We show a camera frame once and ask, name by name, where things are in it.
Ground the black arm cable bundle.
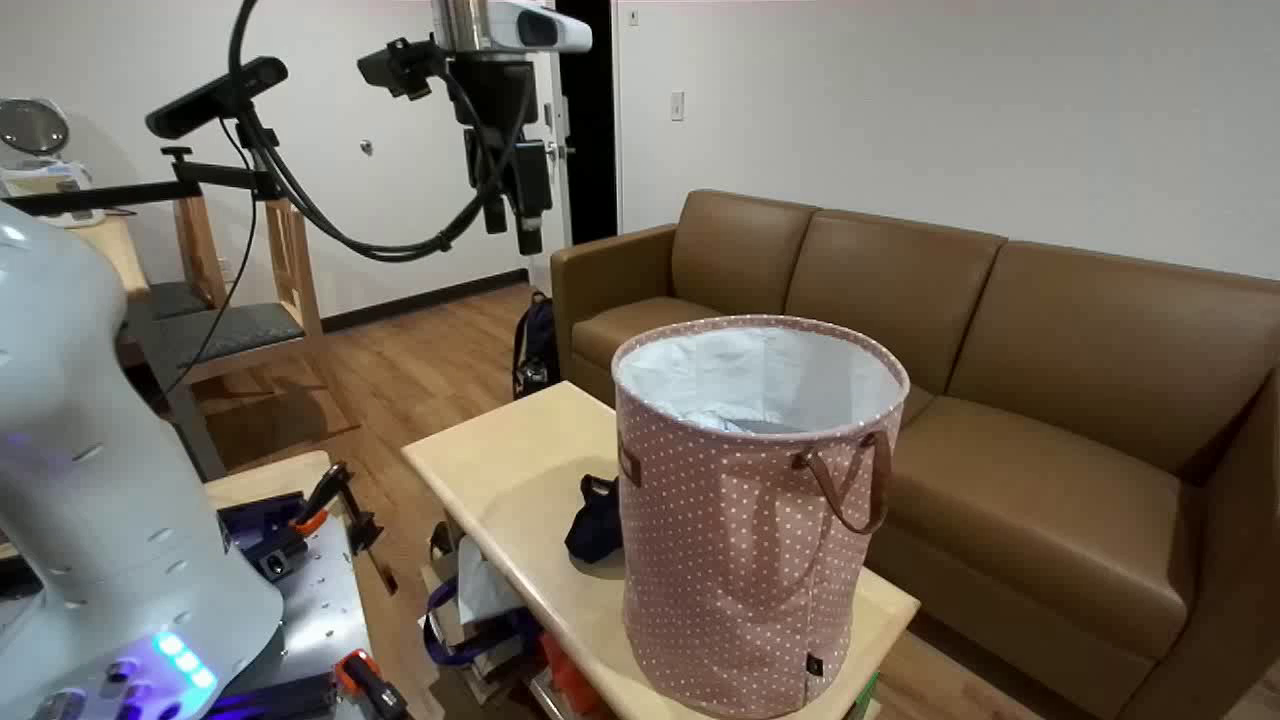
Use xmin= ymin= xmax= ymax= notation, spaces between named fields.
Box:
xmin=224 ymin=0 xmax=537 ymax=268

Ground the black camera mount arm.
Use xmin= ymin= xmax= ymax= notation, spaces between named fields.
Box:
xmin=0 ymin=141 xmax=294 ymax=220

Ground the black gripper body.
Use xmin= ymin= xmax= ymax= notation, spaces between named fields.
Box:
xmin=451 ymin=52 xmax=561 ymax=223

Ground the white container with blue strap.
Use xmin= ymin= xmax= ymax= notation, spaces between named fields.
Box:
xmin=419 ymin=531 xmax=537 ymax=691

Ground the black stereo camera bar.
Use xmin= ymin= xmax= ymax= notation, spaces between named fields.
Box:
xmin=139 ymin=52 xmax=294 ymax=143

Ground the wooden workbench with grey shelf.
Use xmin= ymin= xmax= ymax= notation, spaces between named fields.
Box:
xmin=78 ymin=185 xmax=353 ymax=464

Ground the light wooden table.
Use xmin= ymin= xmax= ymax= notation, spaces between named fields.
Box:
xmin=401 ymin=380 xmax=926 ymax=720

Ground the round grey mirror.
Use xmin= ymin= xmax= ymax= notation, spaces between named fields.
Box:
xmin=0 ymin=95 xmax=74 ymax=159

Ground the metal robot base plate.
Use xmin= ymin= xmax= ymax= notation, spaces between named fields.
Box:
xmin=214 ymin=493 xmax=376 ymax=714

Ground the brown leather sofa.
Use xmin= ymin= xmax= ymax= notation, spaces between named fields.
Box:
xmin=549 ymin=190 xmax=1280 ymax=720

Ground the black orange clamp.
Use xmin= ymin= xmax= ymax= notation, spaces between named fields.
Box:
xmin=294 ymin=460 xmax=365 ymax=540

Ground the red handled black tool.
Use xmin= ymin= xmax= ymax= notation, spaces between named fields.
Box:
xmin=331 ymin=649 xmax=414 ymax=720

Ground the pink polka dot fabric basket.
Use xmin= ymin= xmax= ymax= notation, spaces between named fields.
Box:
xmin=608 ymin=313 xmax=918 ymax=720

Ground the thin black camera cable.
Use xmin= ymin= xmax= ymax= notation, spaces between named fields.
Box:
xmin=165 ymin=117 xmax=266 ymax=404

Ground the black backpack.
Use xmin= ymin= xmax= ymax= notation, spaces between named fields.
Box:
xmin=508 ymin=287 xmax=569 ymax=404

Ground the black cloth object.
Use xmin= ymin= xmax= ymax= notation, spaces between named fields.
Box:
xmin=561 ymin=471 xmax=629 ymax=566

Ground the light wooden board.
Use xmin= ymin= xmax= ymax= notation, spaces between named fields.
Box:
xmin=199 ymin=449 xmax=337 ymax=515

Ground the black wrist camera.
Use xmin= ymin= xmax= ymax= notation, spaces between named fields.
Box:
xmin=353 ymin=35 xmax=451 ymax=104

